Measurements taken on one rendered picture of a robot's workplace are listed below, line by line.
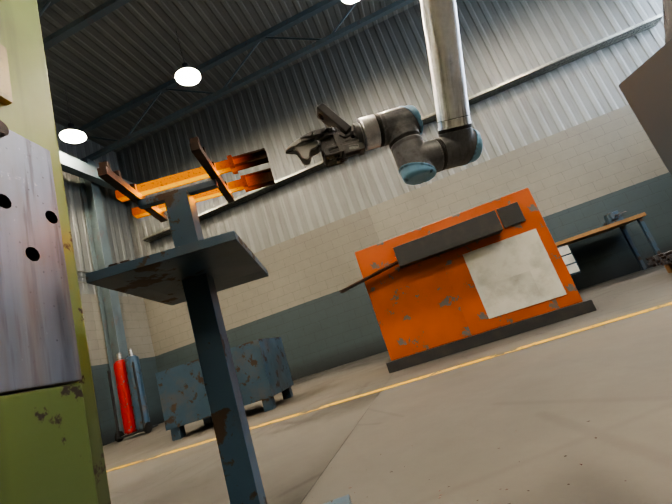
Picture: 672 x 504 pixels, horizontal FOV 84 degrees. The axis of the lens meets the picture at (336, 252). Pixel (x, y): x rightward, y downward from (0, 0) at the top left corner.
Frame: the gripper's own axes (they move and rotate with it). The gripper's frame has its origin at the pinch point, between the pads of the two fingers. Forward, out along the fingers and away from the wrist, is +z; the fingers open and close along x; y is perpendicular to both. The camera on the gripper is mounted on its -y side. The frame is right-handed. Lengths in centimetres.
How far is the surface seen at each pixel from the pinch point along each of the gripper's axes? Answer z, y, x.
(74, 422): 46, 53, -29
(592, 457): -43, 94, -3
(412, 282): -90, 18, 272
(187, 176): 28.0, 0.8, -1.4
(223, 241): 19.3, 28.0, -20.0
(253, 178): 12.5, -0.4, 11.9
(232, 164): 15.7, 1.5, -2.3
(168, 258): 30.5, 28.2, -20.0
